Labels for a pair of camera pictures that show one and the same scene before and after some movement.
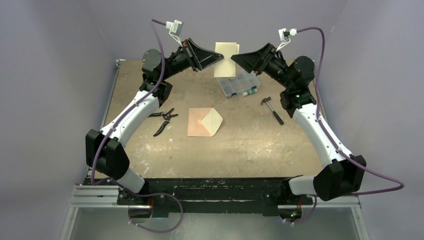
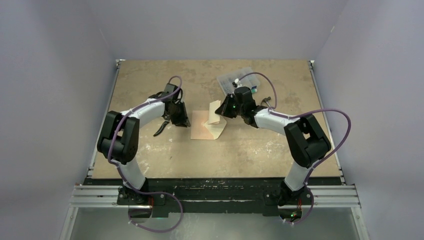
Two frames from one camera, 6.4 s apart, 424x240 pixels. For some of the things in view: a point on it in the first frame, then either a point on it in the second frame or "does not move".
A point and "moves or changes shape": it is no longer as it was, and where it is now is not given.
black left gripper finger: (200, 68) -> (183, 120)
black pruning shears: (166, 117) does not move
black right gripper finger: (253, 62) -> (223, 109)
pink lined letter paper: (226, 67) -> (213, 118)
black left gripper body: (183, 43) -> (175, 109)
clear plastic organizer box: (244, 81) does not move
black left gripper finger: (200, 58) -> (179, 117)
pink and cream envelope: (203, 122) moves or changes shape
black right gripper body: (266, 63) -> (240, 110)
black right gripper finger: (249, 66) -> (231, 108)
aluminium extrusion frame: (84, 195) does not move
